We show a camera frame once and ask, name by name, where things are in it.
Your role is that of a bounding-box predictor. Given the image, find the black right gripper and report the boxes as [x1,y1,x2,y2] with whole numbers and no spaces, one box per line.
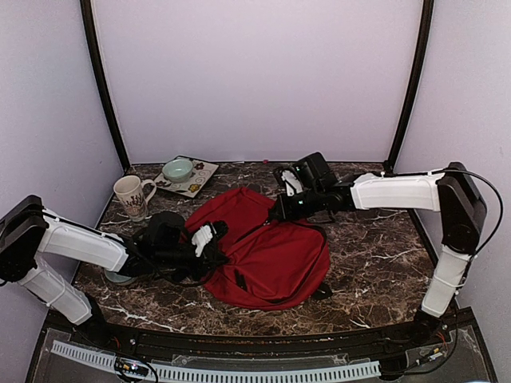
[270,185,325,221]

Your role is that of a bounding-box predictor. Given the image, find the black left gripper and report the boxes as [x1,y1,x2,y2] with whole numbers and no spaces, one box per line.
[155,242,229,282]

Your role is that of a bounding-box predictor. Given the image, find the red student backpack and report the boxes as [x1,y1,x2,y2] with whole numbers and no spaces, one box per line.
[185,188,330,310]

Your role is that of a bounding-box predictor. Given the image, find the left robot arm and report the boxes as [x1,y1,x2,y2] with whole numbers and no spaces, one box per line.
[1,195,228,348]

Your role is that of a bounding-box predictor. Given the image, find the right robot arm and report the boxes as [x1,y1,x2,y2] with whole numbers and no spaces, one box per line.
[268,152,489,346]

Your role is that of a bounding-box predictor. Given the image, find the teal ceramic bowl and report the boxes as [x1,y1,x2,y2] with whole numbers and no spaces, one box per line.
[104,270,137,286]

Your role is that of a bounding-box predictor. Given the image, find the white floral ceramic mug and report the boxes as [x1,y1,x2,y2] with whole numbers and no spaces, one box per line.
[113,175,156,222]

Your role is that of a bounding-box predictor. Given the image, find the teal bowl on plate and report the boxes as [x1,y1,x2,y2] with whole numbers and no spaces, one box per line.
[162,158,193,183]

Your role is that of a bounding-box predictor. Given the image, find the square floral ceramic plate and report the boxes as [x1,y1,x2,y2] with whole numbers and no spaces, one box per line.
[154,156,219,199]

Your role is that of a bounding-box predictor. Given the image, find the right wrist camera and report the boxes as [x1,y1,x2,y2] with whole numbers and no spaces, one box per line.
[273,167,303,197]

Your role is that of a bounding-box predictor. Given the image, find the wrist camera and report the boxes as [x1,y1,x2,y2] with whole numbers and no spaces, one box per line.
[273,167,303,197]
[191,220,228,258]

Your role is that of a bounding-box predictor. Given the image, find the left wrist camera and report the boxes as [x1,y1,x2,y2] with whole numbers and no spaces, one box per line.
[191,220,228,258]

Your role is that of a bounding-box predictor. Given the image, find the white slotted cable duct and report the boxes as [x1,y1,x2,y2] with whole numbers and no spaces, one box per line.
[50,341,381,382]

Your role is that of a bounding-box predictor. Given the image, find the black front rail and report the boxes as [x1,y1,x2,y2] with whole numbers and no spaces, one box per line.
[46,307,481,360]

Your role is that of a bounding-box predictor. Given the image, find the right black frame post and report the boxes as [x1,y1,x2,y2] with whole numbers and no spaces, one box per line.
[384,0,434,172]

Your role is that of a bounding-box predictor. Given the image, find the black frame post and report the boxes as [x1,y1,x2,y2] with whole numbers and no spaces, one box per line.
[80,0,131,171]
[384,0,434,172]

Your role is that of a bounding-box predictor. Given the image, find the left black frame post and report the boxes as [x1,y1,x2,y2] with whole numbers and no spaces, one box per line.
[80,0,131,171]

